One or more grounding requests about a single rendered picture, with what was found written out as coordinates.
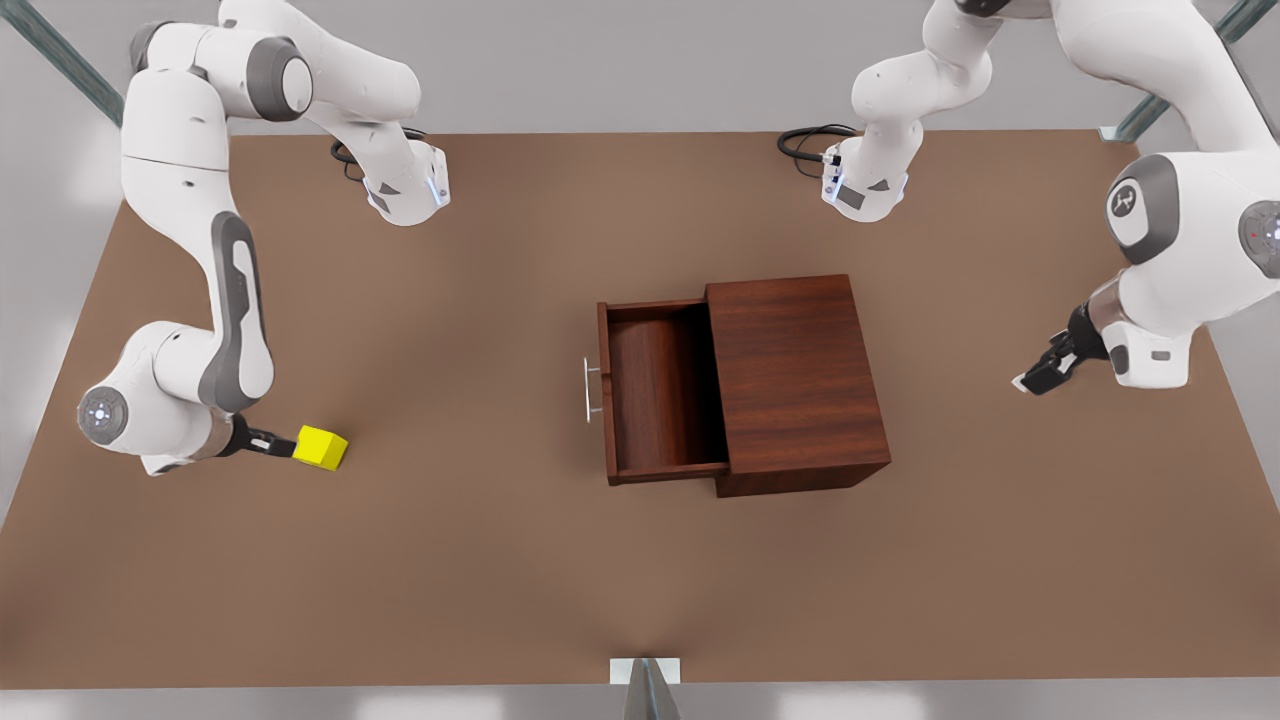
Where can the silver frame post with foot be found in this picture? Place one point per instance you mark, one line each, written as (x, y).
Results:
(647, 685)

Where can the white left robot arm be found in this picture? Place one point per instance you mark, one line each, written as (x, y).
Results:
(1190, 250)

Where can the dark wooden cabinet box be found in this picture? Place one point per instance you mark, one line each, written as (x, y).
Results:
(795, 385)

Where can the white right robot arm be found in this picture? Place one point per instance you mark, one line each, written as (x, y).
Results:
(180, 210)

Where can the yellow cube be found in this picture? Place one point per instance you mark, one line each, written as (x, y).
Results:
(321, 448)

